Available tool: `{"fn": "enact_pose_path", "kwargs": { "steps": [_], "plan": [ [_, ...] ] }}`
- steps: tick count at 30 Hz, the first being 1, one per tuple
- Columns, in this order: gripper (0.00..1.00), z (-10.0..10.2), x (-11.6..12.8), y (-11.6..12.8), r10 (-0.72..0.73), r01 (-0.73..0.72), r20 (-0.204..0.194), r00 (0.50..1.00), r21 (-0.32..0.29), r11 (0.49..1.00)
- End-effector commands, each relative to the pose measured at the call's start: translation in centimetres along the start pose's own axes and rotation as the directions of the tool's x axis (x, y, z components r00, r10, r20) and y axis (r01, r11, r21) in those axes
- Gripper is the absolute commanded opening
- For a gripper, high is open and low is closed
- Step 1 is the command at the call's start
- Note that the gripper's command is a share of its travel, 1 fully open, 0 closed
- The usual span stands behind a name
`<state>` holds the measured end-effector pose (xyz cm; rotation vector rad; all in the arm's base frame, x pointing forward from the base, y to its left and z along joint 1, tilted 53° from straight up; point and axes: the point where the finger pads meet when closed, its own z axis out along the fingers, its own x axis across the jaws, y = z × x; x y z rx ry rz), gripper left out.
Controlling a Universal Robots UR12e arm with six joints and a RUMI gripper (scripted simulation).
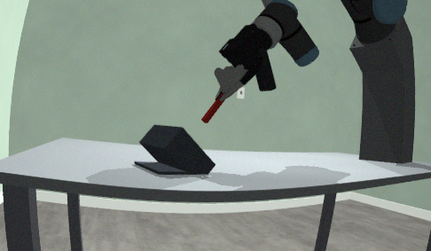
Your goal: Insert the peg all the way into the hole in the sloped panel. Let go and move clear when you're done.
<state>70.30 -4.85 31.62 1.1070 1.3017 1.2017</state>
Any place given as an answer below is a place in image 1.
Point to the blue-grey square panel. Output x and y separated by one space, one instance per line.
175 151

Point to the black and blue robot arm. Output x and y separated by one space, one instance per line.
279 19

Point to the red rectangular block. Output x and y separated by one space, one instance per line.
212 110

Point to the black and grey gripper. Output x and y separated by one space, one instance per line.
242 54

